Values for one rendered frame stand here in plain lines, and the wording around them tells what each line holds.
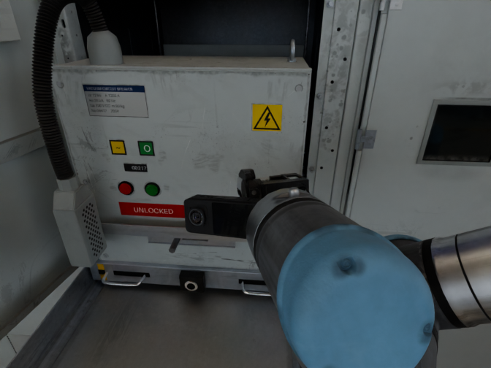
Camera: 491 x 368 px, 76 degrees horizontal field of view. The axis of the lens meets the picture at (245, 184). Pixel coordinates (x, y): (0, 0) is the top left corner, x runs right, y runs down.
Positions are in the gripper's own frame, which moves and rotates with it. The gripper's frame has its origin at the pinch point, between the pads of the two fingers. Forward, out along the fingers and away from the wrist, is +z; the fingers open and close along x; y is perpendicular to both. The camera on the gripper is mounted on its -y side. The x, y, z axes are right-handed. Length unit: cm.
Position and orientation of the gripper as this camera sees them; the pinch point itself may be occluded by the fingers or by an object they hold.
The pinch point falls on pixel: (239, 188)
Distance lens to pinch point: 53.0
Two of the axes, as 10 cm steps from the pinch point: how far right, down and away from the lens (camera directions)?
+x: -0.6, -9.7, -2.2
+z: -1.7, -2.0, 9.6
